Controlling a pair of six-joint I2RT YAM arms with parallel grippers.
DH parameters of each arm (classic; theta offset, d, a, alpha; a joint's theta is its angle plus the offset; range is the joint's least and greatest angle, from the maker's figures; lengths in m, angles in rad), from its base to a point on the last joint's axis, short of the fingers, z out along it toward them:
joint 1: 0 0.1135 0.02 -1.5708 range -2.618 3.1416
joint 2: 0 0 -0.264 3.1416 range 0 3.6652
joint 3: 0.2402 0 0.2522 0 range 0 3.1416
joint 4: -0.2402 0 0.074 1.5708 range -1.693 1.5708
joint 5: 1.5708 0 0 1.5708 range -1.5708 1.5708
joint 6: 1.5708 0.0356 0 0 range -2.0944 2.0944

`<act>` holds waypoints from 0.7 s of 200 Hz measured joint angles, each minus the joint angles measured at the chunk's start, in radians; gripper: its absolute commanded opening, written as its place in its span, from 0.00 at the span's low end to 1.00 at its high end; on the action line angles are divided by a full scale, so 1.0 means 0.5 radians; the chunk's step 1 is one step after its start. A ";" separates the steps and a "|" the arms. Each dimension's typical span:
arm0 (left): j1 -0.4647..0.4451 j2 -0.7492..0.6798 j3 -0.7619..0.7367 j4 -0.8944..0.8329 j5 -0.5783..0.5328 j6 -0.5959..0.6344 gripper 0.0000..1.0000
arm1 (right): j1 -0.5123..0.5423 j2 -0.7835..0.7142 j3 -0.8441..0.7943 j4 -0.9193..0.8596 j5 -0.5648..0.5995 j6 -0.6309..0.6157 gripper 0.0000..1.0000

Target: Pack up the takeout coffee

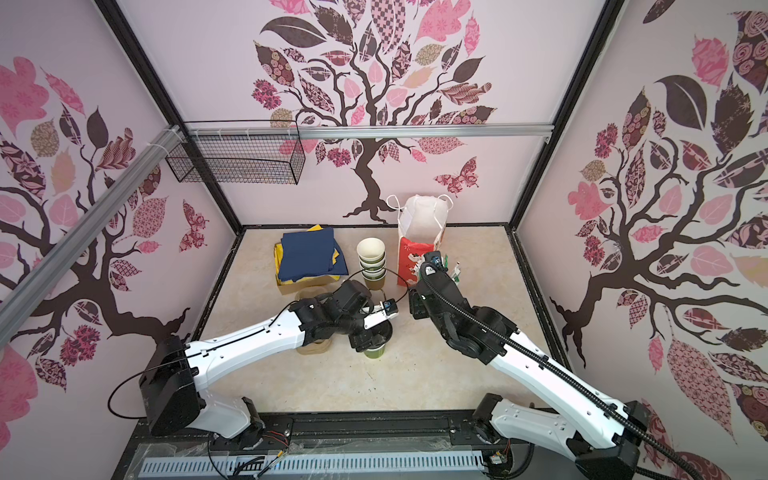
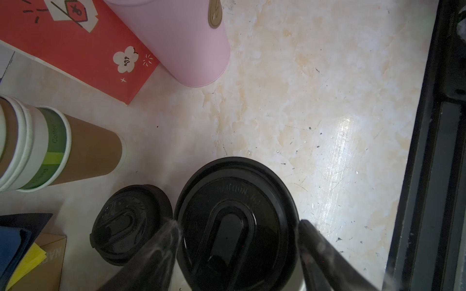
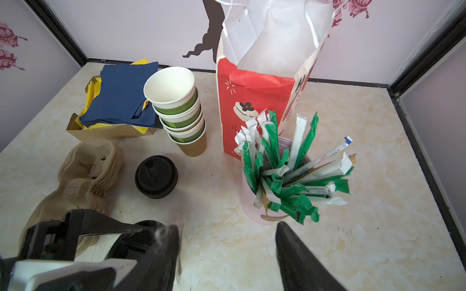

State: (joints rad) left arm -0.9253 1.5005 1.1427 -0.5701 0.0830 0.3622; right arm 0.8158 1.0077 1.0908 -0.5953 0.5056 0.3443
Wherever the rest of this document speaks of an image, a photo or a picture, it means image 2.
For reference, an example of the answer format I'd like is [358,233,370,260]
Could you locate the stack of paper cups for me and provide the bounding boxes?
[1,96,127,192]

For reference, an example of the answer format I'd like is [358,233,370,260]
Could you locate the pink cylinder holder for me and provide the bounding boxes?
[106,0,230,87]

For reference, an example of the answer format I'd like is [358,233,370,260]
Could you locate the red white paper bag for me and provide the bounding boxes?
[1,0,160,104]

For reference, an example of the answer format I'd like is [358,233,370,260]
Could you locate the blue napkin stack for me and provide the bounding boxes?
[1,213,53,291]

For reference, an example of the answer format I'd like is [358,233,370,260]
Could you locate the yellow napkins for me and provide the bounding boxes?
[6,242,47,291]

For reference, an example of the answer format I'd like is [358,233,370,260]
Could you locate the cardboard napkin box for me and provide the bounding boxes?
[11,233,67,291]

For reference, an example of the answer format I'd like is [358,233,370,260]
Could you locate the stack of black lids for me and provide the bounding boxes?
[90,184,173,266]

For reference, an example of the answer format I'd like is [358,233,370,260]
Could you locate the black cup lid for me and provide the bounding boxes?
[174,156,299,291]

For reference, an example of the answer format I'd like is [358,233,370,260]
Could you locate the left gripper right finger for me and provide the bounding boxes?
[298,219,376,291]

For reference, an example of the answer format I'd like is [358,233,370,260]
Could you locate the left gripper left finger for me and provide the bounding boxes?
[99,219,182,291]

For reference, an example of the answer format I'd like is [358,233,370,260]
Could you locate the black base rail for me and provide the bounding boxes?
[383,1,466,291]

